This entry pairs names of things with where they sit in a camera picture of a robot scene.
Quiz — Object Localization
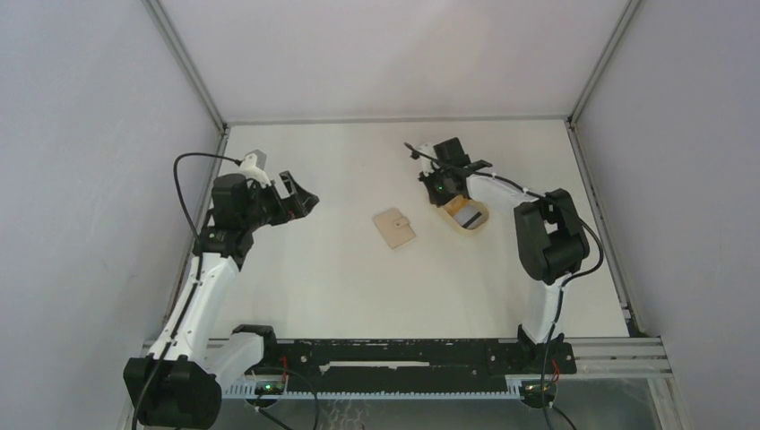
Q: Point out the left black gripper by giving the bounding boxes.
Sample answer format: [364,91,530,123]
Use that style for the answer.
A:
[241,172,318,232]

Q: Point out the beige leather card holder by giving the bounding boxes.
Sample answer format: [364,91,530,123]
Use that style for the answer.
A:
[372,208,417,249]

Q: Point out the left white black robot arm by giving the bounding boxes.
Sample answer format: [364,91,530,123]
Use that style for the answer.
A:
[123,171,320,429]

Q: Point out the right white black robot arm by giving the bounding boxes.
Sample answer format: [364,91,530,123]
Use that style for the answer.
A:
[406,138,591,373]

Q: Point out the beige oval plastic tray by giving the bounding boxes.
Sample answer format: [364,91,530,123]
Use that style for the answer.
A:
[440,195,489,236]

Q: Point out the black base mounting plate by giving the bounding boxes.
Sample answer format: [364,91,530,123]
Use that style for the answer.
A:
[253,339,578,396]

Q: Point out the left green circuit board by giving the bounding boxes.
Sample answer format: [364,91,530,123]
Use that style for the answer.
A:
[254,383,285,397]

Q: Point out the right circuit board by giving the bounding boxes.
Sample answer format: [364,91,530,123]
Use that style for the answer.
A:
[522,382,557,398]

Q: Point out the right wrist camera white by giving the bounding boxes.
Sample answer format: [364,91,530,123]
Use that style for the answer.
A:
[417,142,436,176]

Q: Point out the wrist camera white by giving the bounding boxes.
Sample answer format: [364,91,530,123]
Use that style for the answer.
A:
[417,142,436,176]
[238,150,270,186]

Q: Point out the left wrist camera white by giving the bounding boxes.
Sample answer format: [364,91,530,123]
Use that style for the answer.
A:
[238,150,270,186]

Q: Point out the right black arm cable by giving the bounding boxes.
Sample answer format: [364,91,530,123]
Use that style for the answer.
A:
[404,142,606,430]

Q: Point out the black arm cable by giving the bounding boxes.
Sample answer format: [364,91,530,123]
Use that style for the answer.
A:
[172,152,244,241]
[404,142,606,430]

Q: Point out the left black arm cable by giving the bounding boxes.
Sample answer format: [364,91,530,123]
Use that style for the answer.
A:
[172,152,244,241]

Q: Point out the white slotted cable duct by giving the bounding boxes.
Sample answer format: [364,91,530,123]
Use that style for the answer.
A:
[222,379,525,400]

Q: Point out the aluminium front frame rail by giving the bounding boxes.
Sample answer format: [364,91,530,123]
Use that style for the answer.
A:
[140,337,673,381]

